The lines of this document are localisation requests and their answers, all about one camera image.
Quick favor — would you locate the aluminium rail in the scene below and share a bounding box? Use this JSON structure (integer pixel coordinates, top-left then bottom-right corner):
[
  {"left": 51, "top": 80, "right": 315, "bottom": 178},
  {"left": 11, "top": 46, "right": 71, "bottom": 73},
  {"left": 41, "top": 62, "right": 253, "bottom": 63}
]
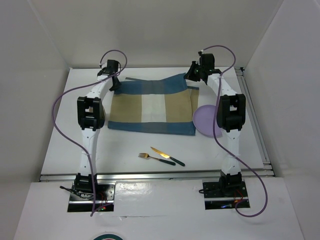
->
[
  {"left": 39, "top": 170, "right": 273, "bottom": 181},
  {"left": 234, "top": 67, "right": 275, "bottom": 178}
]

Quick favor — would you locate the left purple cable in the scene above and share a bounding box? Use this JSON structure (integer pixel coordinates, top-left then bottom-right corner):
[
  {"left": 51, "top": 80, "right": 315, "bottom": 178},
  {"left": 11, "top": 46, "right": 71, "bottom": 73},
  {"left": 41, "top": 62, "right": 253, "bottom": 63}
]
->
[{"left": 50, "top": 49, "right": 128, "bottom": 217}]

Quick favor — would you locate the gold knife green handle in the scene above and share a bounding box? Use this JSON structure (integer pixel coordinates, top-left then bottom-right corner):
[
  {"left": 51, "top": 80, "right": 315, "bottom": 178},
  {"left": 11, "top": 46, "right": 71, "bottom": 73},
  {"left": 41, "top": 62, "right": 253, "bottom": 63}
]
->
[{"left": 150, "top": 146, "right": 186, "bottom": 167}]

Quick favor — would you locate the green round sticker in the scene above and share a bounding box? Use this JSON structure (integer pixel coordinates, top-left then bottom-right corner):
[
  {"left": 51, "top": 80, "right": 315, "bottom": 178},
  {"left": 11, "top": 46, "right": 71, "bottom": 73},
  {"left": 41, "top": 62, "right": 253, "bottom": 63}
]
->
[{"left": 93, "top": 233, "right": 124, "bottom": 240}]

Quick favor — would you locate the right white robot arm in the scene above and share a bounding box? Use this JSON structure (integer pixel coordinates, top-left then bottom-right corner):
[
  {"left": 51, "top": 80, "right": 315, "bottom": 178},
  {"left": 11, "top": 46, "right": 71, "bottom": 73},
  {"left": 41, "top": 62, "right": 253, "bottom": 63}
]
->
[{"left": 184, "top": 51, "right": 246, "bottom": 197}]

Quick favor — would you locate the beige paper cup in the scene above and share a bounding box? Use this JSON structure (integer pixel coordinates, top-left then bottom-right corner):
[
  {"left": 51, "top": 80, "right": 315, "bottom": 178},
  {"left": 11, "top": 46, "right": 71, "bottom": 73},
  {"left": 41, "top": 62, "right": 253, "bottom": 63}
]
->
[{"left": 102, "top": 106, "right": 107, "bottom": 121}]

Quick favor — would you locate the aluminium right side rail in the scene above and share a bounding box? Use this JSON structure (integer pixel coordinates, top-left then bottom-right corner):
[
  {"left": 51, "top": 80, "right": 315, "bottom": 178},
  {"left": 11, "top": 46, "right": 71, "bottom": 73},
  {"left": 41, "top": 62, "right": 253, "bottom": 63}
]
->
[{"left": 234, "top": 67, "right": 275, "bottom": 178}]

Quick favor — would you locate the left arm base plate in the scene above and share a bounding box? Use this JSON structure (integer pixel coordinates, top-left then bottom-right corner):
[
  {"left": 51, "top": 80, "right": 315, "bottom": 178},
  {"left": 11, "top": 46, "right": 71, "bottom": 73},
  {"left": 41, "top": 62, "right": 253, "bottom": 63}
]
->
[{"left": 67, "top": 183, "right": 116, "bottom": 213}]

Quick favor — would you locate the aluminium front rail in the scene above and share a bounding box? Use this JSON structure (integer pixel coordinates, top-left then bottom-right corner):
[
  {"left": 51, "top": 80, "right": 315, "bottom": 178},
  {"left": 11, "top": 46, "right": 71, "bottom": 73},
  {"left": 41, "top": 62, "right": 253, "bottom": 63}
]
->
[{"left": 39, "top": 170, "right": 273, "bottom": 181}]

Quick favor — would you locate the purple plate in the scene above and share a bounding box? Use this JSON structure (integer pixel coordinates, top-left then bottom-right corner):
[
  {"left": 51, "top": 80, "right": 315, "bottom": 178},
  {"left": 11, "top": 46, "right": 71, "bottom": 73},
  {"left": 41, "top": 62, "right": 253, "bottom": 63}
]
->
[{"left": 192, "top": 104, "right": 216, "bottom": 138}]

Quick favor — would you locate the blue tan checked placemat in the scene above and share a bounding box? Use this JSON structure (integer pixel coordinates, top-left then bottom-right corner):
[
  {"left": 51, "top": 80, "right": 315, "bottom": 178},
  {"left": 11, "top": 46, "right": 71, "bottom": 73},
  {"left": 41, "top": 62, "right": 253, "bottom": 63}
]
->
[{"left": 107, "top": 73, "right": 199, "bottom": 136}]

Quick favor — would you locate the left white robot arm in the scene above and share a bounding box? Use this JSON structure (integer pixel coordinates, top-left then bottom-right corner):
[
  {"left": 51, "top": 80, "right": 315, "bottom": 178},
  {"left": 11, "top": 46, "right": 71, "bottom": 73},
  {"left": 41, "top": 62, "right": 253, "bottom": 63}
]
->
[{"left": 74, "top": 59, "right": 121, "bottom": 200}]

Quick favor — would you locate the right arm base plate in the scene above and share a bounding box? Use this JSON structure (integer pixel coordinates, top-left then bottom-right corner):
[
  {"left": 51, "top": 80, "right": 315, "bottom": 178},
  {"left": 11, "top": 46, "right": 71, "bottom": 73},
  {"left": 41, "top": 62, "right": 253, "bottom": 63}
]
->
[{"left": 198, "top": 181, "right": 250, "bottom": 210}]

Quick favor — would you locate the gold fork green handle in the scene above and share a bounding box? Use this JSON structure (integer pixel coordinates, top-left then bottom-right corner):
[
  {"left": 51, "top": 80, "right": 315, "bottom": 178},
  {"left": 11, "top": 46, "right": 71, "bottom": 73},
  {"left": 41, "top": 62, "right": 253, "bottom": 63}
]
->
[{"left": 138, "top": 153, "right": 176, "bottom": 166}]

